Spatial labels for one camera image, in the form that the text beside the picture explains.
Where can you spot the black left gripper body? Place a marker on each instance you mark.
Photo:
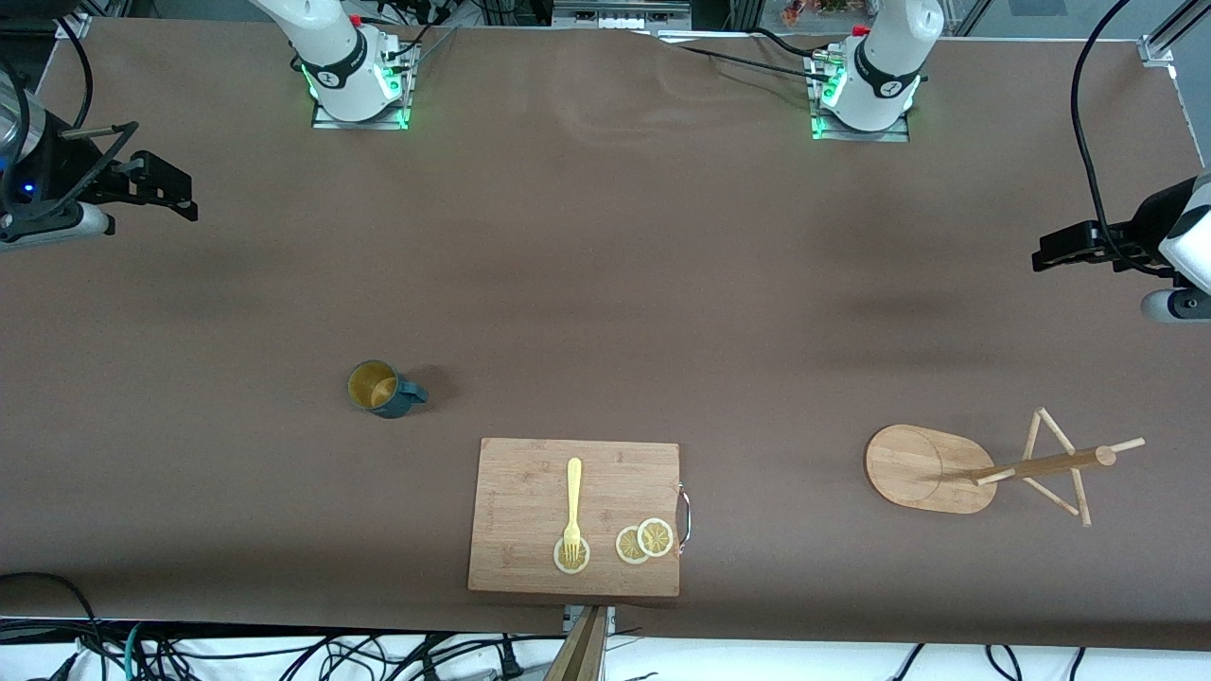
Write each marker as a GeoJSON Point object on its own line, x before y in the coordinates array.
{"type": "Point", "coordinates": [1148, 230]}

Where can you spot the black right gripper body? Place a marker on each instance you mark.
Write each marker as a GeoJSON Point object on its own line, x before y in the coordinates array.
{"type": "Point", "coordinates": [59, 161]}

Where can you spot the teal cup with yellow inside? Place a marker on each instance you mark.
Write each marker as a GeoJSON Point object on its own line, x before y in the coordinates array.
{"type": "Point", "coordinates": [374, 386]}

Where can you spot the wooden cup rack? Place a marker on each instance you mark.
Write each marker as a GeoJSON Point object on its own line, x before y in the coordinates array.
{"type": "Point", "coordinates": [922, 468]}

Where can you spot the colourful toy pile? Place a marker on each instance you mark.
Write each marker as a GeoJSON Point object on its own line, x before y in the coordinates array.
{"type": "Point", "coordinates": [814, 9]}

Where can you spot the grey power strip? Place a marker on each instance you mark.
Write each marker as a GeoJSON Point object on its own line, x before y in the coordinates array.
{"type": "Point", "coordinates": [620, 17]}

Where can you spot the lemon slice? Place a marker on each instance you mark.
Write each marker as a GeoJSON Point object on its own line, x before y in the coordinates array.
{"type": "Point", "coordinates": [560, 564]}
{"type": "Point", "coordinates": [655, 537]}

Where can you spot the yellow plastic fork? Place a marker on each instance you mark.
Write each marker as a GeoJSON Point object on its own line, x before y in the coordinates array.
{"type": "Point", "coordinates": [573, 492]}

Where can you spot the wooden strip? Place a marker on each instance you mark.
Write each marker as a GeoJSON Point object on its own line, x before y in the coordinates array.
{"type": "Point", "coordinates": [582, 653]}

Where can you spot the aluminium corner bracket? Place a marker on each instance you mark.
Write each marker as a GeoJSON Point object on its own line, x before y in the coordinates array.
{"type": "Point", "coordinates": [74, 26]}

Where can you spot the aluminium frame profile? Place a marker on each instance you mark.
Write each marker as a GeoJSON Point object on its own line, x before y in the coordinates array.
{"type": "Point", "coordinates": [1159, 47]}

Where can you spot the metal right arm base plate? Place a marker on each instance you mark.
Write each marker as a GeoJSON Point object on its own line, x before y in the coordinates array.
{"type": "Point", "coordinates": [359, 124]}

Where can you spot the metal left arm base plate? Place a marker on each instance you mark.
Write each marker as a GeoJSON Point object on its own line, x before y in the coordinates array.
{"type": "Point", "coordinates": [861, 136]}

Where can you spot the small metal bracket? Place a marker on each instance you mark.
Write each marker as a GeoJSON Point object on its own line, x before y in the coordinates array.
{"type": "Point", "coordinates": [610, 619]}

